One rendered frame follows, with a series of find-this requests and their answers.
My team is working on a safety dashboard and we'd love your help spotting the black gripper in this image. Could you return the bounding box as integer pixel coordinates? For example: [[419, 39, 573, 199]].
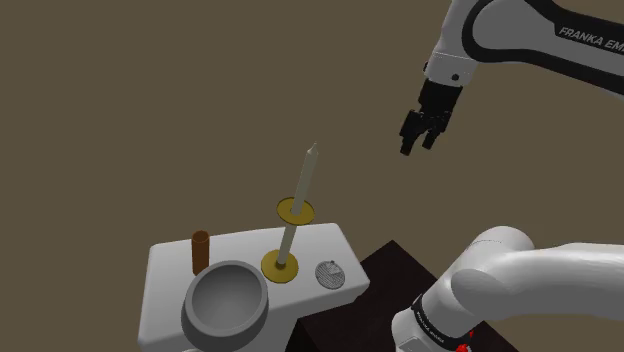
[[399, 77, 464, 157]]

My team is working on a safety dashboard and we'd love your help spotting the silver round disc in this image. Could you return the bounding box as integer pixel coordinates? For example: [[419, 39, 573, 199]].
[[314, 260, 347, 291]]

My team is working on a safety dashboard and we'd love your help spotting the dark robot stand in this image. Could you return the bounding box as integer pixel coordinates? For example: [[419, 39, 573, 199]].
[[292, 239, 519, 352]]

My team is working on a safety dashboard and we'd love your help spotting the brown cup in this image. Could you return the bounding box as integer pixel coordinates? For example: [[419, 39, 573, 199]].
[[190, 229, 211, 277]]

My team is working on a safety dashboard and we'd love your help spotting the grey bowl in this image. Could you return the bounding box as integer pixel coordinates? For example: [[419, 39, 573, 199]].
[[180, 260, 270, 352]]

